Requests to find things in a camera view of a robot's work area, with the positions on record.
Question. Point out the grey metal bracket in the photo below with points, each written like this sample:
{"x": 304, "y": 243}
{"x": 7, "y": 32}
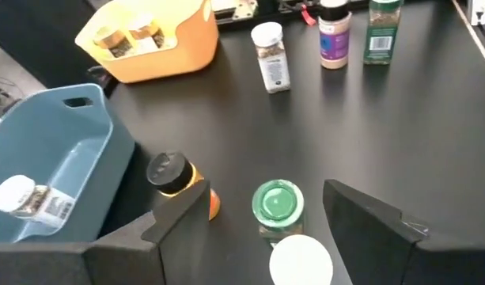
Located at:
{"x": 246, "y": 8}

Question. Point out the white-lid bagel seasoning jar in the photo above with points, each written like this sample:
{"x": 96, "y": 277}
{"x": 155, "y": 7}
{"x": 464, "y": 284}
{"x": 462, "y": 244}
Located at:
{"x": 271, "y": 67}
{"x": 301, "y": 261}
{"x": 48, "y": 202}

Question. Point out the yellow plastic bin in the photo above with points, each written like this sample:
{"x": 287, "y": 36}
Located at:
{"x": 167, "y": 59}

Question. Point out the black-lid yellow-orange spice jar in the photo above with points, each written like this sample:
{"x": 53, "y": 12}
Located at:
{"x": 171, "y": 174}

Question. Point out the red tag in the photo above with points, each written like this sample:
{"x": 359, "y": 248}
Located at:
{"x": 308, "y": 17}

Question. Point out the black-lid purple-label spice jar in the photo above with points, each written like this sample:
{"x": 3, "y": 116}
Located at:
{"x": 335, "y": 43}

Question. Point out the green-lid oregano spice jar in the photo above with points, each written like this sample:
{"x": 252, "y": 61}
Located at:
{"x": 380, "y": 43}
{"x": 277, "y": 202}

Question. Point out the white box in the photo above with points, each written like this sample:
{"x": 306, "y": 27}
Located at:
{"x": 478, "y": 12}

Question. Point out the tan-lid furikake seasoning jar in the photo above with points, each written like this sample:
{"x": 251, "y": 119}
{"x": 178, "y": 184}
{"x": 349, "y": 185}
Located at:
{"x": 111, "y": 41}
{"x": 147, "y": 33}

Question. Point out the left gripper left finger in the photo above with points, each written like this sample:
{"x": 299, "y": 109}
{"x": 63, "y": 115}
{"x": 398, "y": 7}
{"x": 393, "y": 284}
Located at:
{"x": 107, "y": 261}

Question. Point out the blue plastic bin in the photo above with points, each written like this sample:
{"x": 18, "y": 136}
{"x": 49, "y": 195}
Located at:
{"x": 68, "y": 130}

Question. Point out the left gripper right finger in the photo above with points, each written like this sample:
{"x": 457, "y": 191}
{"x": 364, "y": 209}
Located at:
{"x": 404, "y": 257}

